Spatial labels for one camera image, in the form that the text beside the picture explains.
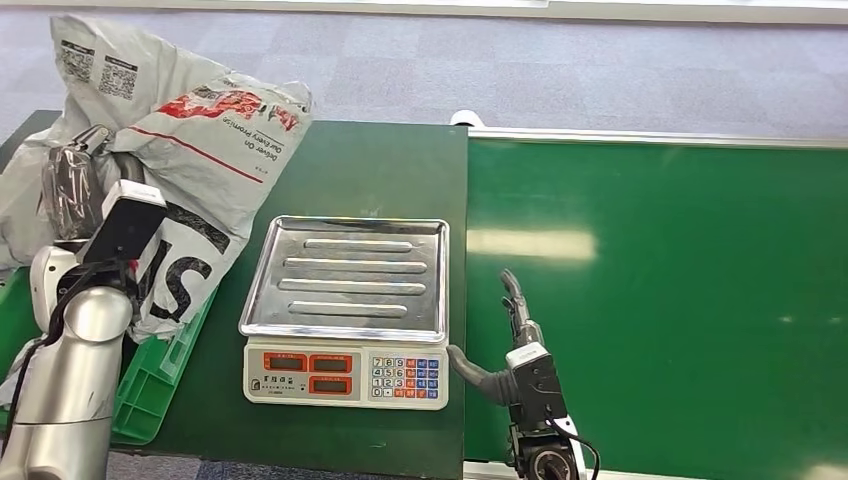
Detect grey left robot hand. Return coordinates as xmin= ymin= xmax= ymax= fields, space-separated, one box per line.
xmin=40 ymin=125 xmax=144 ymax=243

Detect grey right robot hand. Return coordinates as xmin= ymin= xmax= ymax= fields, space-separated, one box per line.
xmin=447 ymin=268 xmax=546 ymax=407

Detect grey mailer package black letters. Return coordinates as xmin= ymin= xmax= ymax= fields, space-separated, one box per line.
xmin=0 ymin=14 xmax=314 ymax=346

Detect crumpled grey mailer package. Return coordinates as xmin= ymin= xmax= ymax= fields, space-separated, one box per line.
xmin=0 ymin=129 xmax=68 ymax=273

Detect long grey mailer package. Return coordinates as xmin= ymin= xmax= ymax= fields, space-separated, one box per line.
xmin=0 ymin=337 xmax=41 ymax=409

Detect green conveyor belt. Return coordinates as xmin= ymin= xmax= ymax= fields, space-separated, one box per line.
xmin=463 ymin=139 xmax=848 ymax=480

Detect white electronic scale base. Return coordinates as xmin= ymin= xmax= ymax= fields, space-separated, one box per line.
xmin=242 ymin=336 xmax=450 ymax=412

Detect steel weighing pan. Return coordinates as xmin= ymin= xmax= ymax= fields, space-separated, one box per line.
xmin=238 ymin=215 xmax=450 ymax=346

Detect green plastic crate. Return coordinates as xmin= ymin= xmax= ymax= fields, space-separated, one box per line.
xmin=0 ymin=264 xmax=217 ymax=446

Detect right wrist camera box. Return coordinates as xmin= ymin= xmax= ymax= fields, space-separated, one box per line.
xmin=505 ymin=342 xmax=570 ymax=432

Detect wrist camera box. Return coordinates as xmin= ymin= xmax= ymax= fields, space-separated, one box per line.
xmin=82 ymin=178 xmax=168 ymax=266
xmin=505 ymin=342 xmax=570 ymax=432

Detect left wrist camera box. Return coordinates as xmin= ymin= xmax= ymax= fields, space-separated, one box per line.
xmin=82 ymin=178 xmax=168 ymax=266

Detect silver conveyor side rail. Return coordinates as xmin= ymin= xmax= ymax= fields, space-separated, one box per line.
xmin=463 ymin=461 xmax=848 ymax=480
xmin=466 ymin=127 xmax=848 ymax=150

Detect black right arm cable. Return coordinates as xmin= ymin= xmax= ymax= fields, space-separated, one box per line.
xmin=546 ymin=417 xmax=602 ymax=480

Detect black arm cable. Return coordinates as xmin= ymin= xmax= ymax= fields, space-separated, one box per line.
xmin=546 ymin=417 xmax=602 ymax=480
xmin=0 ymin=261 xmax=117 ymax=458

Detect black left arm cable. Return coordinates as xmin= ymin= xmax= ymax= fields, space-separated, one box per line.
xmin=0 ymin=261 xmax=117 ymax=458

